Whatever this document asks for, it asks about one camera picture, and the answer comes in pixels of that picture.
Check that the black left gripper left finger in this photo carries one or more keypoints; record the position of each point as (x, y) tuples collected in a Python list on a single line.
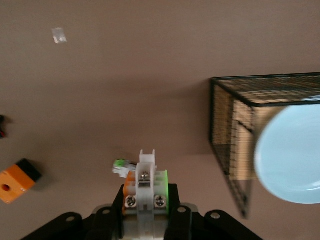
[(100, 225)]

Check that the black square white-top push button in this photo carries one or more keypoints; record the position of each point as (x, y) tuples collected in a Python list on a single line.
[(2, 127)]

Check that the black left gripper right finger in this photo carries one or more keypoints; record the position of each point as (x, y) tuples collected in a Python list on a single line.
[(185, 225)]

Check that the orange button enclosure box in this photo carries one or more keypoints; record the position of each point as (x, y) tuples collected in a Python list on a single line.
[(13, 185)]

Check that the small clear tape patch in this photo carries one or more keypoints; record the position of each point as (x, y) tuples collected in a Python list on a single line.
[(59, 35)]

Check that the red push button switch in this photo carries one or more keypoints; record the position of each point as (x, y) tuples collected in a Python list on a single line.
[(146, 190)]

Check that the light blue plate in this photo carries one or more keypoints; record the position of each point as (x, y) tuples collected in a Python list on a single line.
[(292, 155)]

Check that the green push button switch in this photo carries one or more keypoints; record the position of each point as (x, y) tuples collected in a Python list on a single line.
[(120, 167)]

